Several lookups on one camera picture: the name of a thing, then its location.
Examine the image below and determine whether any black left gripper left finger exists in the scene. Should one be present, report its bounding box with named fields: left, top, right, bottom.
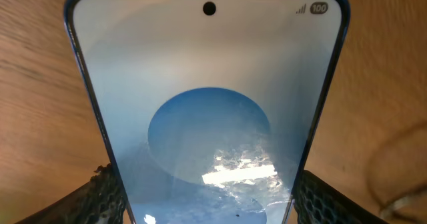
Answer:
left=17, top=164, right=126, bottom=224

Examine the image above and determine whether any blue Galaxy smartphone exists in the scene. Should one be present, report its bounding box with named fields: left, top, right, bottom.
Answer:
left=63, top=0, right=350, bottom=223

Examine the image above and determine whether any black USB charging cable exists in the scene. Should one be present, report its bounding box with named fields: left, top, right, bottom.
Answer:
left=365, top=120, right=427, bottom=220

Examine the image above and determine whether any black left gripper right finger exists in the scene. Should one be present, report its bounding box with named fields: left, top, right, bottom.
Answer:
left=294, top=170, right=388, bottom=224

